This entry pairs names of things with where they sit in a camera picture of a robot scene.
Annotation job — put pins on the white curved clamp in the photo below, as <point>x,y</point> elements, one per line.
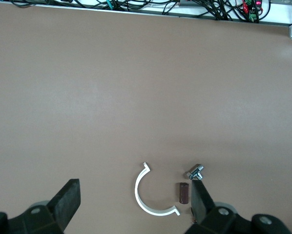
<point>137,191</point>

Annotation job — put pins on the brown table cover sheet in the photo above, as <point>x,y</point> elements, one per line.
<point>111,97</point>

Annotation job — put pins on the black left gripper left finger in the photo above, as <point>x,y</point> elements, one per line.
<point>65,202</point>

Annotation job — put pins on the green terminal connector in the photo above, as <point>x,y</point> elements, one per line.
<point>253,15</point>

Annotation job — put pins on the metal tee fitting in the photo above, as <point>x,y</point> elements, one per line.
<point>194,171</point>

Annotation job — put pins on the brown ridged block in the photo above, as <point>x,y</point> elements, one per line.
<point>183,193</point>

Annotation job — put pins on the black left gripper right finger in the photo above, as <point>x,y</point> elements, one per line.
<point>199,202</point>

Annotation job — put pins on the white table edge rail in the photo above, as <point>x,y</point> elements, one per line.
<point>275,19</point>

